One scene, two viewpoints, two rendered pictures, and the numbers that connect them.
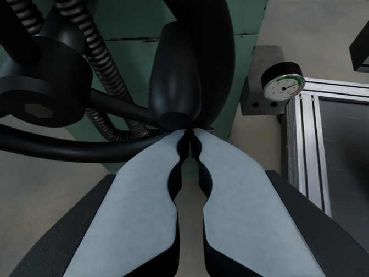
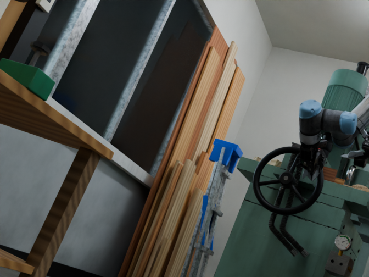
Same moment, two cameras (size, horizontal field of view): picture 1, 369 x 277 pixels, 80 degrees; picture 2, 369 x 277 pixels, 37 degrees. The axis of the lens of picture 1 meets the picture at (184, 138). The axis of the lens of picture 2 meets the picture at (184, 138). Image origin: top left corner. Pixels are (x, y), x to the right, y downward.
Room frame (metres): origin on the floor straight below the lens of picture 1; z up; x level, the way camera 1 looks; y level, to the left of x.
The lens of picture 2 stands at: (-2.00, -0.47, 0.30)
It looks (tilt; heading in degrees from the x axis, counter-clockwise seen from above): 13 degrees up; 27
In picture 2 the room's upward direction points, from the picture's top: 23 degrees clockwise
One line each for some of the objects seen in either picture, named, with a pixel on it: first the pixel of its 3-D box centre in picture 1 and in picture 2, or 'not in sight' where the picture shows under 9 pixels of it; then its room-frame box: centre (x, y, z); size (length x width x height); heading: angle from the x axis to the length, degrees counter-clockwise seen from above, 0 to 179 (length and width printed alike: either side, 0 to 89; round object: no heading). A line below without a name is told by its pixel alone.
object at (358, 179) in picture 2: not in sight; (358, 183); (0.64, -0.09, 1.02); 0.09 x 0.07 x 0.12; 86
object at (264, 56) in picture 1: (262, 81); (340, 265); (0.31, -0.17, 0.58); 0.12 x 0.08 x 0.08; 176
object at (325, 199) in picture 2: not in sight; (302, 198); (0.41, 0.08, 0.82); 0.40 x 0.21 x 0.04; 86
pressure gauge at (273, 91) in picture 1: (279, 84); (342, 245); (0.24, -0.16, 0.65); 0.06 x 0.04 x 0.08; 86
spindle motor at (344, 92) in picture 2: not in sight; (340, 105); (0.47, 0.08, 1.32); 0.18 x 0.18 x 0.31
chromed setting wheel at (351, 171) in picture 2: not in sight; (350, 178); (0.59, -0.05, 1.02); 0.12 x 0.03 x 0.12; 176
